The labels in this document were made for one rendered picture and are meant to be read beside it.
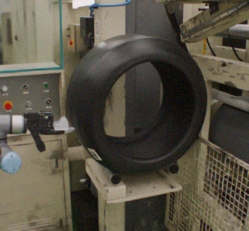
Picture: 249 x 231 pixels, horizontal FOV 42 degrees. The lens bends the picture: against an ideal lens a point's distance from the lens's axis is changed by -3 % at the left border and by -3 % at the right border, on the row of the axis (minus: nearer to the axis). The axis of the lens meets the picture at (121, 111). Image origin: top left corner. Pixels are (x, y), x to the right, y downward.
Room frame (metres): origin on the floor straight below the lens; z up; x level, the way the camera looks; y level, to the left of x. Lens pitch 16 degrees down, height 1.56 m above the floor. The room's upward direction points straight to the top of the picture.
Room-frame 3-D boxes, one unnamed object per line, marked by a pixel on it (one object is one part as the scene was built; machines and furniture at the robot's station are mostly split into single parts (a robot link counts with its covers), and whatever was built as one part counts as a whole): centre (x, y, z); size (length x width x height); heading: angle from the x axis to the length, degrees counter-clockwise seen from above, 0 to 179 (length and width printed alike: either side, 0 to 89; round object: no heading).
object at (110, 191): (1.45, 0.08, 0.83); 0.36 x 0.09 x 0.06; 20
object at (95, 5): (1.73, 0.06, 1.62); 0.19 x 0.19 x 0.06; 20
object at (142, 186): (1.50, -0.05, 0.80); 0.37 x 0.36 x 0.02; 110
